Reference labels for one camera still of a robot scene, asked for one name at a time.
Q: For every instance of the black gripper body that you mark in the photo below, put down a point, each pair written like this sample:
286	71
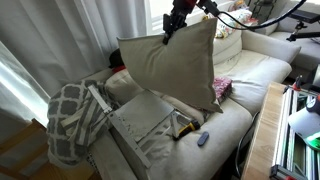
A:
181	8

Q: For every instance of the large beige back pillow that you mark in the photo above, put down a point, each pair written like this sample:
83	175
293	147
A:
181	68

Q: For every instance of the small white wooden chair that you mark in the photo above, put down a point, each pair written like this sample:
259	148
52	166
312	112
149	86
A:
144	117

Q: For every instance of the colourful floral pillow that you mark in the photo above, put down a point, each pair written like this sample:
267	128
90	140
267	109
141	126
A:
229	22

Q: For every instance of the black hat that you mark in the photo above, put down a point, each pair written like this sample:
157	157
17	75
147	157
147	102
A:
115	59

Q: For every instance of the red patterned cushion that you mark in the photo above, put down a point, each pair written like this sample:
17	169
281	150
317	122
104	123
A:
222	87

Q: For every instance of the beige fabric sofa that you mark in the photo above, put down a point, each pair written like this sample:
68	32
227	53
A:
252	61

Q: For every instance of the yellow black flashlight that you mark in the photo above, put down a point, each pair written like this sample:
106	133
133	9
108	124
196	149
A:
192	126

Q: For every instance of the white grey curtain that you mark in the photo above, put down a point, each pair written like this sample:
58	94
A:
46	44

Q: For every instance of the grey white patterned blanket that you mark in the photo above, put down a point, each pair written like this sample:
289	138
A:
76	121

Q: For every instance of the light wooden table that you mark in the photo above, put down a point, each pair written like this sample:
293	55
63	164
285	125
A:
260	154

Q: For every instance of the black camera on stand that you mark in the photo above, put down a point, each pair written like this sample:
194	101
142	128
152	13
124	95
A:
303	17

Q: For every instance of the aluminium rail frame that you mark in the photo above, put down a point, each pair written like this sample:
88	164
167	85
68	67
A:
296	155

